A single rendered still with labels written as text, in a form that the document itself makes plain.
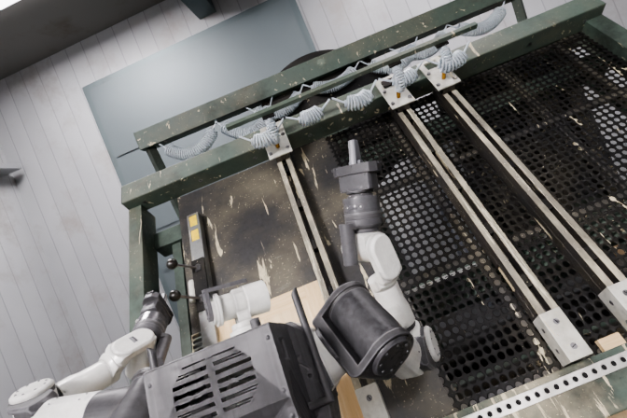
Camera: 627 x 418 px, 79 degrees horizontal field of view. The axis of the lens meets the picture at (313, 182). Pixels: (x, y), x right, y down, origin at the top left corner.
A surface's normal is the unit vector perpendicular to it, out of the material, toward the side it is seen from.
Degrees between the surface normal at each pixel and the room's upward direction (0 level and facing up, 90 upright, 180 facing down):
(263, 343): 67
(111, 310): 90
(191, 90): 90
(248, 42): 90
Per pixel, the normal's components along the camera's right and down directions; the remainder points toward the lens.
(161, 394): -0.14, -0.37
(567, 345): -0.24, -0.56
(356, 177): -0.57, 0.00
